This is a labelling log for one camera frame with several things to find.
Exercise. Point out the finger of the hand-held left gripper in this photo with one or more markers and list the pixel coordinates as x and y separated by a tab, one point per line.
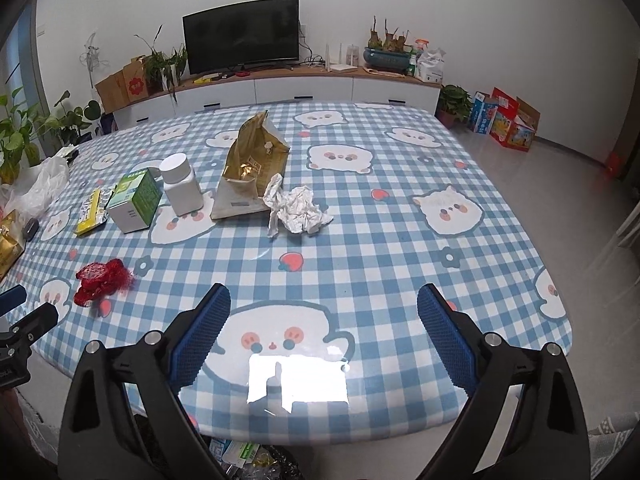
35	325
12	298

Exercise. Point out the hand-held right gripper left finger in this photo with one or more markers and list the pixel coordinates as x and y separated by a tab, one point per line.
200	332

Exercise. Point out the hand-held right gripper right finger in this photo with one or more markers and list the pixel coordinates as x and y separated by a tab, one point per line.
447	335

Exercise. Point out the red mesh net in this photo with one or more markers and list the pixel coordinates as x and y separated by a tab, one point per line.
102	280

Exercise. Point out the yellow silver snack wrapper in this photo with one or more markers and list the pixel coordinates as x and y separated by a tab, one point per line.
94	212

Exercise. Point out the green white carton box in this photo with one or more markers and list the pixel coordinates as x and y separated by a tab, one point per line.
135	202

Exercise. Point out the white pill bottle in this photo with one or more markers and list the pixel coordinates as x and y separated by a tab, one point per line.
182	187

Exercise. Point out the white tissue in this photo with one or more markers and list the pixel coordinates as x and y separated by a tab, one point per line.
297	207

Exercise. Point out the black-lined trash bin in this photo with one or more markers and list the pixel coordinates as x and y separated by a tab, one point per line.
290	465

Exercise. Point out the gold paper bag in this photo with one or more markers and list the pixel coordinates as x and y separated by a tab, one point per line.
250	160

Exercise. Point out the small gold foil bag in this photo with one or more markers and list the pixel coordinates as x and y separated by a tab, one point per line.
9	250

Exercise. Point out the dark grey computer mouse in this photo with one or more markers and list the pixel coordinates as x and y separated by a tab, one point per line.
31	229

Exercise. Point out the blue checkered tablecloth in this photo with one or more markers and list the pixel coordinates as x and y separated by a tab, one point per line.
380	260

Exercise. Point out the white plastic bag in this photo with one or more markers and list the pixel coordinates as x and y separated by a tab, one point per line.
40	182

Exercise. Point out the large pothos plant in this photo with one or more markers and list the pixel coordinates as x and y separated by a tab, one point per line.
30	130

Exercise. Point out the grey patterned rug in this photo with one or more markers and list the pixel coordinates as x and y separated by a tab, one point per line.
615	440

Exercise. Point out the red colourful cardboard box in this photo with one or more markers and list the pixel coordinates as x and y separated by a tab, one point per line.
515	127

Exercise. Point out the blue cardboard box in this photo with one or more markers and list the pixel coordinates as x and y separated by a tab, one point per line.
482	112

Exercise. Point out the small potted green plant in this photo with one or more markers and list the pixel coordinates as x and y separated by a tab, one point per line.
452	102

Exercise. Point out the small red object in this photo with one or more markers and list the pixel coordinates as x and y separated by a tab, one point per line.
613	165

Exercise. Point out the brown cardboard box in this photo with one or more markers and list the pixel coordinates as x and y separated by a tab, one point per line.
125	85

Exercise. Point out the flat yellow item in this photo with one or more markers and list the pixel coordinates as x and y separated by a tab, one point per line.
206	80

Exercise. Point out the dried twig decoration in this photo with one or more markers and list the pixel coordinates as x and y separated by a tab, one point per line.
92	55

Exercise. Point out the white television cabinet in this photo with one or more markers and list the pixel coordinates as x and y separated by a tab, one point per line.
300	90

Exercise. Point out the white paper bag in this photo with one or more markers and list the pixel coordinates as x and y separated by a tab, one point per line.
431	67

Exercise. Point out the long-leaf potted plant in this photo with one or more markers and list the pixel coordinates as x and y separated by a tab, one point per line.
160	65

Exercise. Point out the blue bonsai planter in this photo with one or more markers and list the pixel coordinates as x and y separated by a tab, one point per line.
387	57

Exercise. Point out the white router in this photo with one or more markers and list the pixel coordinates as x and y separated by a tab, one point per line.
342	66

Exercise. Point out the spray bottle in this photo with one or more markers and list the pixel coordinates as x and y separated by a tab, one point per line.
421	45

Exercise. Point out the black curved television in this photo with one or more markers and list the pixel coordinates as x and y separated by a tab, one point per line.
240	35

